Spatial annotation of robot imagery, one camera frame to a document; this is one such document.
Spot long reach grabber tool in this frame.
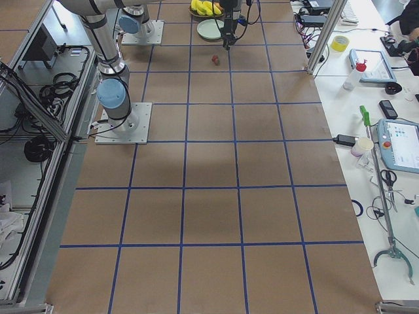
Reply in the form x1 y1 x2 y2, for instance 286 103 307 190
359 105 414 285

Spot teach pendant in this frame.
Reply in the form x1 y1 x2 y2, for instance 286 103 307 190
376 119 418 173
348 48 397 84

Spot white squeeze bottle red cap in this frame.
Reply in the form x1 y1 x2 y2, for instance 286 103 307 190
342 60 367 91

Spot yellow tape roll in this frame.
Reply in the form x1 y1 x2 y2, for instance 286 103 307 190
330 35 350 52

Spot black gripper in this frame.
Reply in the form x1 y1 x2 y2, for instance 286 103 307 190
219 0 242 50

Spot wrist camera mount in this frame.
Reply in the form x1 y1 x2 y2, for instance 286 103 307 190
238 15 248 26

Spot black phone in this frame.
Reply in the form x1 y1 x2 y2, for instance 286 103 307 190
378 100 398 120

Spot wicker fruit basket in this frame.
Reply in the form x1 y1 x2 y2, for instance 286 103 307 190
189 7 225 18

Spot black scissors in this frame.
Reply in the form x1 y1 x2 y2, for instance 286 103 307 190
380 169 397 188

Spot white paper cup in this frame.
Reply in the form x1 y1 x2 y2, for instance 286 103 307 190
350 137 374 157

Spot black power adapter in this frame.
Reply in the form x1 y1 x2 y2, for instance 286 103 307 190
333 134 357 147

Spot blue tape roll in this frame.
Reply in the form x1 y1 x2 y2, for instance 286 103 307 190
351 200 364 217

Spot aluminium frame post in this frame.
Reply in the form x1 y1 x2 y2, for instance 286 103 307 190
306 0 346 75

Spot yellow banana bunch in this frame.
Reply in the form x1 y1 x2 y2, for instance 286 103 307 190
190 0 223 16

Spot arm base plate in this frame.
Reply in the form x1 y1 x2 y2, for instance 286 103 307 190
94 102 153 145
121 20 164 46

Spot teach pendant far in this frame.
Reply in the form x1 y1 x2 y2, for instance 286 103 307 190
348 48 397 84

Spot light green plate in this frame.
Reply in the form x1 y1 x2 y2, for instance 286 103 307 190
196 19 224 40

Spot teach pendant near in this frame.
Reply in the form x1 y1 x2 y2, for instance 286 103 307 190
376 119 418 173

